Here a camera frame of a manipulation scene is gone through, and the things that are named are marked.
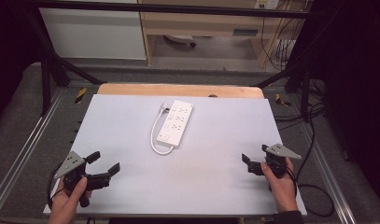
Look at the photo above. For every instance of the person's left hand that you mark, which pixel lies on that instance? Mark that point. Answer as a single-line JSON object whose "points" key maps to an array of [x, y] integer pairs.
{"points": [[65, 202]]}

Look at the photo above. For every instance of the white plug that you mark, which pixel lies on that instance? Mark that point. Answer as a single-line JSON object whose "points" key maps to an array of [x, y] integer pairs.
{"points": [[163, 107]]}

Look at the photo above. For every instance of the white cabinet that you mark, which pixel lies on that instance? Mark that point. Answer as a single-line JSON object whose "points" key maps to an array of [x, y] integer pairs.
{"points": [[91, 34]]}

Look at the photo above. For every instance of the white power strip under desk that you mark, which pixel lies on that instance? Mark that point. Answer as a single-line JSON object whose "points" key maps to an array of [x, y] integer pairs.
{"points": [[178, 38]]}

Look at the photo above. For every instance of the black frame crossbar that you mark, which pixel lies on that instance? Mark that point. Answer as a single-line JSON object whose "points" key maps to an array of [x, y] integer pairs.
{"points": [[178, 8]]}

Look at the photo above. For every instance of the person's right hand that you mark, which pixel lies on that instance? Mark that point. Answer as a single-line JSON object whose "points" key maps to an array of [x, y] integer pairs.
{"points": [[282, 191]]}

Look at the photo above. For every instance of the wooden desk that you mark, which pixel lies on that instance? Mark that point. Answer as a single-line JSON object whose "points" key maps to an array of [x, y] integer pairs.
{"points": [[203, 25]]}

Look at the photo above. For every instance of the white wall sockets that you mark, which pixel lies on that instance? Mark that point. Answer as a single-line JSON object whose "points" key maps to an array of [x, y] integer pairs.
{"points": [[265, 3]]}

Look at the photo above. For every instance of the yellow black floor tape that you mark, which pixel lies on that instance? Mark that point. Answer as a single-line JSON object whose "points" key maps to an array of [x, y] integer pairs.
{"points": [[81, 95], [281, 100]]}

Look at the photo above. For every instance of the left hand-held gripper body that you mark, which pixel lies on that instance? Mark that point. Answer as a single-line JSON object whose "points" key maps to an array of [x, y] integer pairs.
{"points": [[73, 174]]}

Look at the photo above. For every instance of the aluminium floor rail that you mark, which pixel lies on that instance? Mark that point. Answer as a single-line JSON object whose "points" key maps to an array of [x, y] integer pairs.
{"points": [[22, 149], [334, 183]]}

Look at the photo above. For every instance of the white table board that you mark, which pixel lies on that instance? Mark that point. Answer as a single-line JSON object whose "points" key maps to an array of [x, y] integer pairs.
{"points": [[209, 177]]}

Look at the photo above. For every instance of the black metal stand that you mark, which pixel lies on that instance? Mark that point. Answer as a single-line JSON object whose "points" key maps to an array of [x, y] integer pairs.
{"points": [[306, 88], [46, 84]]}

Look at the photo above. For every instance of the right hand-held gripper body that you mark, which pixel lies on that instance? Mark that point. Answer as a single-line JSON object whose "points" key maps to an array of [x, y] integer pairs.
{"points": [[276, 161]]}

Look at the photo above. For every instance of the wooden table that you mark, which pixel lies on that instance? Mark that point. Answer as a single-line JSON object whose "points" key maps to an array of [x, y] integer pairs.
{"points": [[178, 90]]}

